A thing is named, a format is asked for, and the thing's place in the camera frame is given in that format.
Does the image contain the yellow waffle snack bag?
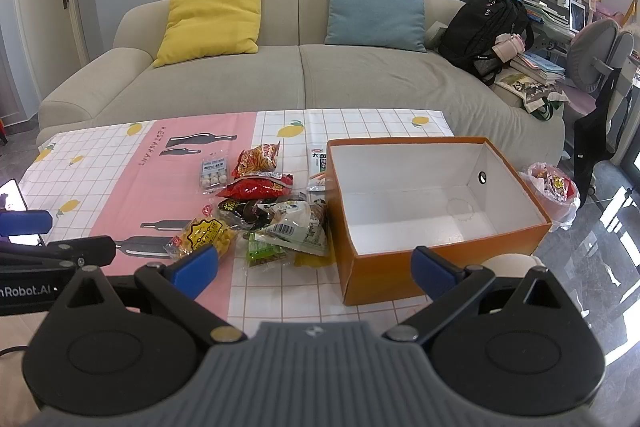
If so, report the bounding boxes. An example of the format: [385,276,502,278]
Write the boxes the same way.
[164,218,236,258]

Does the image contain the white blue snack bag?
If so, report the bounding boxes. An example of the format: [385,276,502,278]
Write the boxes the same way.
[250,199,328,257]

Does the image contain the orange spicy stick snack bag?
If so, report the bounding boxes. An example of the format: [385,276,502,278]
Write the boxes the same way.
[232,143,280,179]

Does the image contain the white candy ball packet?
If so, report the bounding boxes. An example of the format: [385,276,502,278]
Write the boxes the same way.
[200,154,230,194]

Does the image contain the white latiao snack packet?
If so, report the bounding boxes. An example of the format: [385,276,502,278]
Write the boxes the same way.
[307,146,326,192]

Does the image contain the white tape roll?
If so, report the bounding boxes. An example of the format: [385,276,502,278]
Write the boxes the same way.
[482,254,544,279]

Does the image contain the pink white tablecloth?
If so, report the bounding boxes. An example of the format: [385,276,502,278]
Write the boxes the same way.
[12,108,450,334]

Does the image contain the green snack packet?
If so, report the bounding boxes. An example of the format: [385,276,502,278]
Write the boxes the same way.
[246,234,286,268]

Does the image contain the dark brown snack packet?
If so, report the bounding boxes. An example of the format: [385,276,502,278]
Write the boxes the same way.
[217,198,271,230]

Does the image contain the orange cardboard box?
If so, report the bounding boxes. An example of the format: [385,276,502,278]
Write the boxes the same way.
[326,136,551,306]

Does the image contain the red snack bag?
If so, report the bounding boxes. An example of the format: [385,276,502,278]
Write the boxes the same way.
[216,174,294,200]

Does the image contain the pink trash bin with bag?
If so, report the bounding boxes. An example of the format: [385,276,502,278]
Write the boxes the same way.
[520,162,580,232]

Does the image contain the printed tote bag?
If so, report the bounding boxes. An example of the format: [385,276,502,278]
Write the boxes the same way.
[494,72,570,121]

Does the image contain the stack of books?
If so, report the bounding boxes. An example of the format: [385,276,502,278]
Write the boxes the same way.
[509,53,565,86]

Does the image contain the beige sofa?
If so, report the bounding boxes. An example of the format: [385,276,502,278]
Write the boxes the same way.
[38,0,565,168]

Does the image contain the black backpack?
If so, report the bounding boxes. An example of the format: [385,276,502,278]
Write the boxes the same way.
[438,0,535,86]

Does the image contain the yellow cushion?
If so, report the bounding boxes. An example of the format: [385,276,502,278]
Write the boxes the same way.
[152,0,262,68]

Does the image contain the grey desk chair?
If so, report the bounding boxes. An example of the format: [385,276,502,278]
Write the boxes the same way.
[564,20,639,119]

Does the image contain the blue-green cushion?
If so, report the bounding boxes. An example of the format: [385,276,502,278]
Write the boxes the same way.
[324,0,425,52]

